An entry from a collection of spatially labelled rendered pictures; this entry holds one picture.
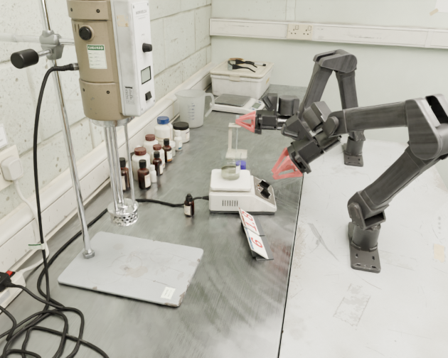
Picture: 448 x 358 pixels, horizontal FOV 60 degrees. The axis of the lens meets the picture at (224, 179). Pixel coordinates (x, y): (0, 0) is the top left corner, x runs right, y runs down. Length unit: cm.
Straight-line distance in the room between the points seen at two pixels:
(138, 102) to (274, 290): 51
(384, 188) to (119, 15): 67
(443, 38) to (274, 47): 92
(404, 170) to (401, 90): 171
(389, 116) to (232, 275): 51
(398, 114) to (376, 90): 169
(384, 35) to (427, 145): 167
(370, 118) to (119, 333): 71
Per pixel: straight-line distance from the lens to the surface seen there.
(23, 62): 75
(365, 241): 107
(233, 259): 100
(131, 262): 100
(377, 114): 95
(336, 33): 247
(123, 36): 71
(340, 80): 148
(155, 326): 86
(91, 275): 99
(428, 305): 101
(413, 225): 126
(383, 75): 258
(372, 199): 100
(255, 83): 220
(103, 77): 74
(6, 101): 104
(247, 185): 115
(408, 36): 251
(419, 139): 87
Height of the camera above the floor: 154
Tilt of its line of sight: 28 degrees down
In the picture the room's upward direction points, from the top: 1 degrees clockwise
